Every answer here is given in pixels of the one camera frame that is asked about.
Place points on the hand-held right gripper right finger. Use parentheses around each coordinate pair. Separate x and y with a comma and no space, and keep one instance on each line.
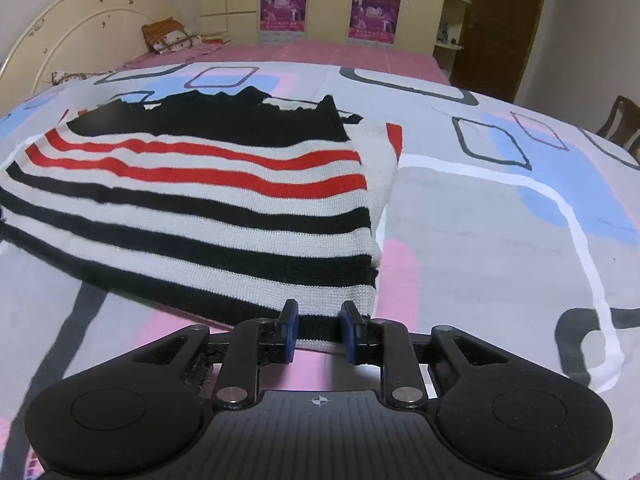
(350,336)

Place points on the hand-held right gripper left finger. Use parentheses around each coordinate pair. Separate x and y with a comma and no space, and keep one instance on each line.
(290,334)

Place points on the striped knit sweater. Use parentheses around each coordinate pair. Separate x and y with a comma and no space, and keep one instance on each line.
(200,195)

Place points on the patterned grey bed blanket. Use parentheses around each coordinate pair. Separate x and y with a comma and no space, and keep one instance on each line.
(475,240)

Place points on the pink bed sheet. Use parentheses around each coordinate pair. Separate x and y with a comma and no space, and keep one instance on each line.
(310,52)

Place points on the orange cat pillow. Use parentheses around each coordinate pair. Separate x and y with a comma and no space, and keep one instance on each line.
(170,35)

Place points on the flat printed pillow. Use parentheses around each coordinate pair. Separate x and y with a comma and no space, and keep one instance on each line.
(80,76)

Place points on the cream wardrobe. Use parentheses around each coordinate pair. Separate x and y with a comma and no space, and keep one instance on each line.
(327,0)

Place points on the cream open shelf unit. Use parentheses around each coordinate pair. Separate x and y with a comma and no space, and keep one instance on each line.
(452,15)

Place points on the brown wooden door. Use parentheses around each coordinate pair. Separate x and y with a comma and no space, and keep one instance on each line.
(505,25)

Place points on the wooden chair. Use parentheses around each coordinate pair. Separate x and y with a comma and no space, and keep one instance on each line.
(622,120)

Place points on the cream rounded headboard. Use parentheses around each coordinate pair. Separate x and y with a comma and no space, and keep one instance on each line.
(75,20)

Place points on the purple wall poster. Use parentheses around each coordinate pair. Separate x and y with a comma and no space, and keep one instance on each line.
(283,10)
(375,12)

